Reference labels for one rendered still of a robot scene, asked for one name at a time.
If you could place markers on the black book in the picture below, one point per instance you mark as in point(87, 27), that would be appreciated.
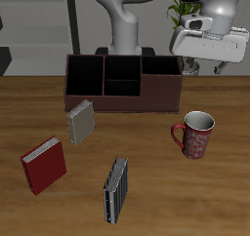
point(117, 189)

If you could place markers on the dark brown desk caddy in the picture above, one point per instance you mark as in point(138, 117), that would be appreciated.
point(159, 92)

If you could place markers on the red patterned mug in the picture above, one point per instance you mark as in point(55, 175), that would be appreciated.
point(196, 140)

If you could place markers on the red book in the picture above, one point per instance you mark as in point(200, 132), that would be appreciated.
point(45, 166)

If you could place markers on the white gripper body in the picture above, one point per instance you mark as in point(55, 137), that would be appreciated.
point(208, 48)

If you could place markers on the green pot plant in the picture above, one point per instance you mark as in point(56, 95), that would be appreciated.
point(183, 9)

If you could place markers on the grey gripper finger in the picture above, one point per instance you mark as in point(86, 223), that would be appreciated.
point(220, 67)
point(190, 61)

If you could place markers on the white shelf unit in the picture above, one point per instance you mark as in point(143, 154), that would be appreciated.
point(32, 28)

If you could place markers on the black vertical post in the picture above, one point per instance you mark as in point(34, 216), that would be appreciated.
point(73, 19)

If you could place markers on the flat black base plate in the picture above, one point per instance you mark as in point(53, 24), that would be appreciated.
point(148, 50)

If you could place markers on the grey book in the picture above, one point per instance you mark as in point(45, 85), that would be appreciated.
point(83, 123)

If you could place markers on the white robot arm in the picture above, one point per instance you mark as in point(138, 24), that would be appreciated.
point(125, 28)

